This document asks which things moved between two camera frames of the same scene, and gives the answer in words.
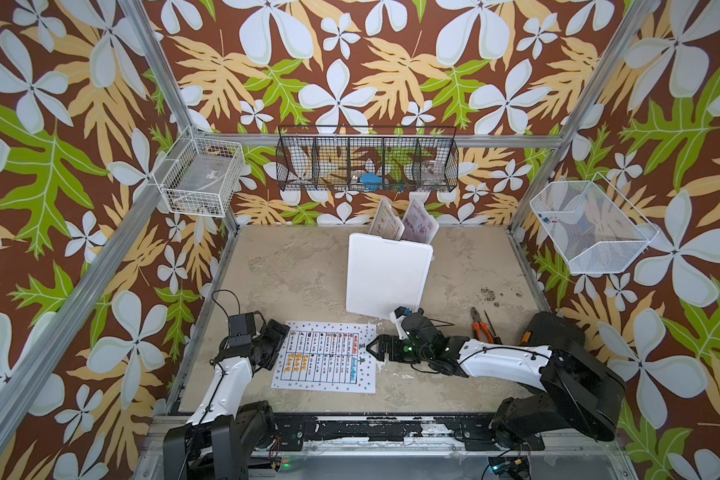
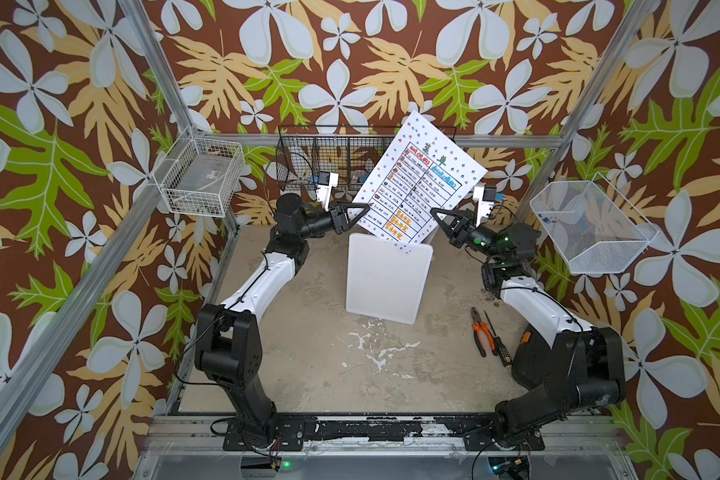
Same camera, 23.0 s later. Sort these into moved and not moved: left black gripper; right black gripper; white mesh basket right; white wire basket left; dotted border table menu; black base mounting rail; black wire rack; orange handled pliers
Moved: dotted border table menu; left black gripper; right black gripper
Not moved: white wire basket left; black base mounting rail; black wire rack; orange handled pliers; white mesh basket right
